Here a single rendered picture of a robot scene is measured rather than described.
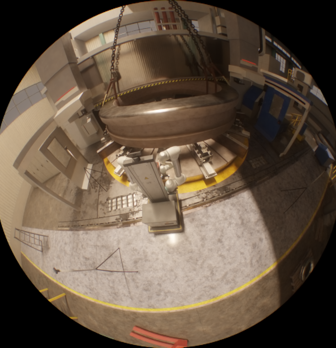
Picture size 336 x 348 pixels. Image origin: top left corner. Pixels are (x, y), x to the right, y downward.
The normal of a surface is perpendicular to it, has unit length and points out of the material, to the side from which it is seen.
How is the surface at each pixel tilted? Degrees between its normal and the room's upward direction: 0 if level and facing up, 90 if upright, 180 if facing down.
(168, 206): 0
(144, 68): 90
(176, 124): 90
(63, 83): 90
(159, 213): 0
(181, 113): 90
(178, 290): 0
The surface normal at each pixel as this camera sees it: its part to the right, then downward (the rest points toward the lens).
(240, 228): -0.14, -0.56
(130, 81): 0.23, 0.78
